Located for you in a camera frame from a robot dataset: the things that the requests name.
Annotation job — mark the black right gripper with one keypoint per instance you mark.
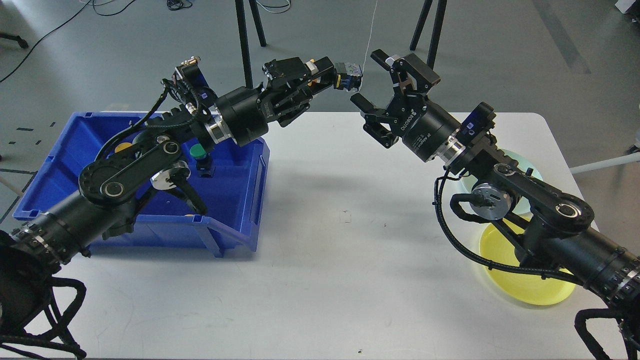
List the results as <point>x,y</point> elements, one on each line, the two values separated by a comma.
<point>422,124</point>

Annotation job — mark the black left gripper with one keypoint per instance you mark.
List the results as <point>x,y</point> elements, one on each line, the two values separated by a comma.
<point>286,94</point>

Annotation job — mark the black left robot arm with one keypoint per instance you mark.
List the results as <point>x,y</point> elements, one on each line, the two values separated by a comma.
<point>130,168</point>

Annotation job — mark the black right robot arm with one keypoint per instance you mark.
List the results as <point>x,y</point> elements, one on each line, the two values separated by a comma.
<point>551,230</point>

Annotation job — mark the green button back right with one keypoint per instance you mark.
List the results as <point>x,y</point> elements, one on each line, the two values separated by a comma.
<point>203,161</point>

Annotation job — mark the yellow plate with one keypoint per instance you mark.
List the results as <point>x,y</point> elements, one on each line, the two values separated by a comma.
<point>529,289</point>

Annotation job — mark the black tripod left legs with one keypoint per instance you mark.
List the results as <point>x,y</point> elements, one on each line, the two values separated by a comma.
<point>244,37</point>

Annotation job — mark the blue plastic bin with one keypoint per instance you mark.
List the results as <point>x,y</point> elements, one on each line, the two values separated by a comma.
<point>233,195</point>

